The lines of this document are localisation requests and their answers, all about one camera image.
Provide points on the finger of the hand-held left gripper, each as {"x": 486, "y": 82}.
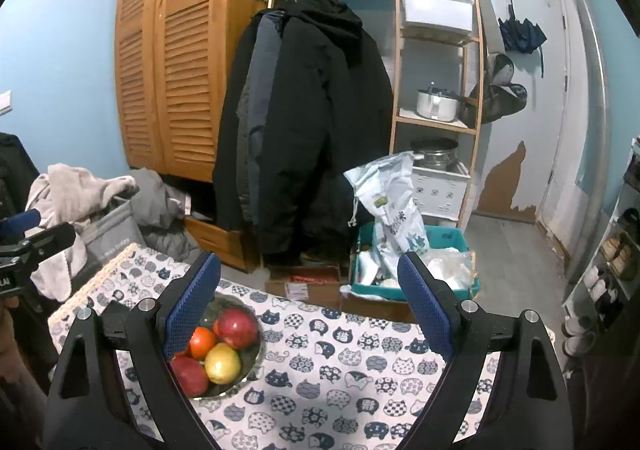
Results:
{"x": 17, "y": 222}
{"x": 45, "y": 240}

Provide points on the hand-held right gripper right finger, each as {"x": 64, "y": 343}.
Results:
{"x": 425, "y": 305}

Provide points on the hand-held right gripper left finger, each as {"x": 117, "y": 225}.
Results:
{"x": 192, "y": 305}

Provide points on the orange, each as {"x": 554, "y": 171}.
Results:
{"x": 201, "y": 342}

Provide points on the red apple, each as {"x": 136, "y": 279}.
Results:
{"x": 236, "y": 327}
{"x": 190, "y": 375}

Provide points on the yellow pear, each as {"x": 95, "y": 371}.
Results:
{"x": 222, "y": 362}

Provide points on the green glass bowl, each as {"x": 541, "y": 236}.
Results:
{"x": 250, "y": 360}

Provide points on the clear plastic bag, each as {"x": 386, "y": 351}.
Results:
{"x": 450, "y": 267}

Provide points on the large cardboard box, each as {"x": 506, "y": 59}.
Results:
{"x": 375, "y": 307}

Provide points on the black garment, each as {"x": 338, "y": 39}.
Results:
{"x": 15, "y": 170}

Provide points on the grey tote bag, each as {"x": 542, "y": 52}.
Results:
{"x": 110, "y": 235}

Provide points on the wooden drawer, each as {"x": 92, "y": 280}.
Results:
{"x": 220, "y": 240}

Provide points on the teal plastic crate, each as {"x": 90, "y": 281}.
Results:
{"x": 450, "y": 235}

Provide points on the grey garment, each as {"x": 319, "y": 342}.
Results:
{"x": 160, "y": 210}

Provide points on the cat print tablecloth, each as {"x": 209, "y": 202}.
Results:
{"x": 340, "y": 370}

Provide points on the white lattice basket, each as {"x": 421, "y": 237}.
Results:
{"x": 442, "y": 192}

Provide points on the cardboard box with red packets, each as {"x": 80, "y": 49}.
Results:
{"x": 305, "y": 282}

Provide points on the steel pot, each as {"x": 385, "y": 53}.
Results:
{"x": 435, "y": 154}

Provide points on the dark jacket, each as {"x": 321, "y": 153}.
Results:
{"x": 230, "y": 155}

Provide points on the group of shoes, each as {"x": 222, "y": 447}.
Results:
{"x": 607, "y": 275}

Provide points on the white cooking pot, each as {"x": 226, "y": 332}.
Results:
{"x": 436, "y": 105}

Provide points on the white shoe rack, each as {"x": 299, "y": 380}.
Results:
{"x": 612, "y": 225}

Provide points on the grey hanging bag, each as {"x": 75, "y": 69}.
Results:
{"x": 500, "y": 95}

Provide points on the black coat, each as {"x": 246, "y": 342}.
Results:
{"x": 325, "y": 105}

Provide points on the white door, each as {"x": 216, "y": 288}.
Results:
{"x": 530, "y": 105}

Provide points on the wooden louvred wardrobe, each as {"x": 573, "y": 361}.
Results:
{"x": 175, "y": 55}

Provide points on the grey jacket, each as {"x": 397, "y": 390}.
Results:
{"x": 262, "y": 80}

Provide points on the bamboo shelf unit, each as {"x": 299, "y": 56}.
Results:
{"x": 472, "y": 55}

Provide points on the dark blue umbrella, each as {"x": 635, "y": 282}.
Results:
{"x": 520, "y": 35}

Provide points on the wide white storage box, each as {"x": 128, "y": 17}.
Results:
{"x": 437, "y": 10}

